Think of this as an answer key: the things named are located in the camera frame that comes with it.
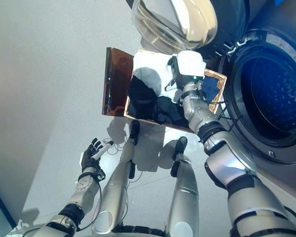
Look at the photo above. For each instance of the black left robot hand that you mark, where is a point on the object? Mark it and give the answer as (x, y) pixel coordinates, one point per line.
(88, 160)

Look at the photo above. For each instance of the white-backed right robot hand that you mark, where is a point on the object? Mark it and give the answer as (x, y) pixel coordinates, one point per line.
(190, 64)

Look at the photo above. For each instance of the blue garment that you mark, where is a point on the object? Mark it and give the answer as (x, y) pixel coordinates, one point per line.
(209, 89)

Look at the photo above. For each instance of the white garment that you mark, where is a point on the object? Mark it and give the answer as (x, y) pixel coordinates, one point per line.
(148, 61)

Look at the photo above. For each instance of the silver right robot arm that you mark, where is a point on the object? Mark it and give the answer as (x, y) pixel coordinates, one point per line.
(224, 168)

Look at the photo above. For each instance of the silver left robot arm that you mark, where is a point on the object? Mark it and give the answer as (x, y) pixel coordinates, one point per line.
(84, 192)

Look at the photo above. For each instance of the grey front-load washing machine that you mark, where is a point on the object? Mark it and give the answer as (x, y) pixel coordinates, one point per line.
(273, 98)

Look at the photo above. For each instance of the wicker laundry basket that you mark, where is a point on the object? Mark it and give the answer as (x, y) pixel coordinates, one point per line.
(218, 84)

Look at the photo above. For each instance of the round glass washer door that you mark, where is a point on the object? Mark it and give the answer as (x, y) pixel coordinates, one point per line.
(175, 22)

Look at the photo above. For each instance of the black garment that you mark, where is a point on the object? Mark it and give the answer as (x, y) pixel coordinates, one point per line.
(145, 98)

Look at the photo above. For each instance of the brown acrylic stand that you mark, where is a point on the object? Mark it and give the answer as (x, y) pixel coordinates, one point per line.
(116, 81)

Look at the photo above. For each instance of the grey rating label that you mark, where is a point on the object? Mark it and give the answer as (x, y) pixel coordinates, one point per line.
(283, 47)

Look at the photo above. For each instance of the silver right robot leg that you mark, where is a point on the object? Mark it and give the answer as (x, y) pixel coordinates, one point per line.
(185, 192)

